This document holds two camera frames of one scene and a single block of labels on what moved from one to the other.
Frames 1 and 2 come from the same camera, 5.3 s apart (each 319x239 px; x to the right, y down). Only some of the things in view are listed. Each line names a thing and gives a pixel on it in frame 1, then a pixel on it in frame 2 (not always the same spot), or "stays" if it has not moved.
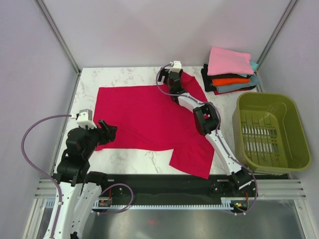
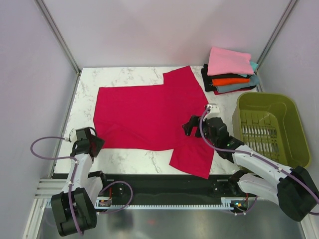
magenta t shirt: x=146 y=118 stays
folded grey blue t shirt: x=254 y=80 stays
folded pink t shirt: x=223 y=61 stays
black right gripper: x=163 y=72 to x=193 y=122
